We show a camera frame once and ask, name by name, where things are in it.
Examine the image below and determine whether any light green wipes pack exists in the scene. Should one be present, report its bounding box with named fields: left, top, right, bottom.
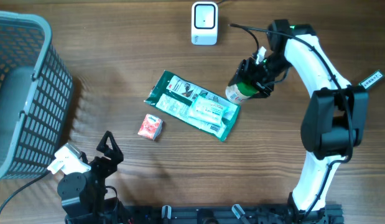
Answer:
left=188, top=95, right=230, bottom=126

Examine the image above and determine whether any small green box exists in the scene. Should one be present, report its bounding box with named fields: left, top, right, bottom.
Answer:
left=359, top=70, right=385, bottom=90

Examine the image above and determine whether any white barcode scanner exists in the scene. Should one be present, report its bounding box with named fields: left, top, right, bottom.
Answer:
left=191, top=1, right=218, bottom=45

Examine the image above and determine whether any red tissue pack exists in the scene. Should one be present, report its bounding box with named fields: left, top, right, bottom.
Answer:
left=137, top=114, right=163, bottom=141

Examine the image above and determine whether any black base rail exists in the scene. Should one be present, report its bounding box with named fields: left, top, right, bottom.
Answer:
left=117, top=203, right=344, bottom=224

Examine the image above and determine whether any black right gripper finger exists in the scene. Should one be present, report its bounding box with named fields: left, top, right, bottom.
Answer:
left=228, top=58, right=251, bottom=86
left=250, top=82, right=273, bottom=98

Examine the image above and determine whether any green lid jar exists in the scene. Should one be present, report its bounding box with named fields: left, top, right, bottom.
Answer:
left=225, top=82, right=258, bottom=105

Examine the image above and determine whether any large green 3M package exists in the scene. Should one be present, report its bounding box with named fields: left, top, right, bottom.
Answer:
left=144, top=71, right=240, bottom=141

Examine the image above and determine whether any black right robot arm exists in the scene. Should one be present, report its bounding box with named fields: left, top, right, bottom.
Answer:
left=226, top=19, right=368, bottom=223

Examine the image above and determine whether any grey plastic basket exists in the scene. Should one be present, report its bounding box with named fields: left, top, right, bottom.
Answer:
left=0, top=11, right=74, bottom=180

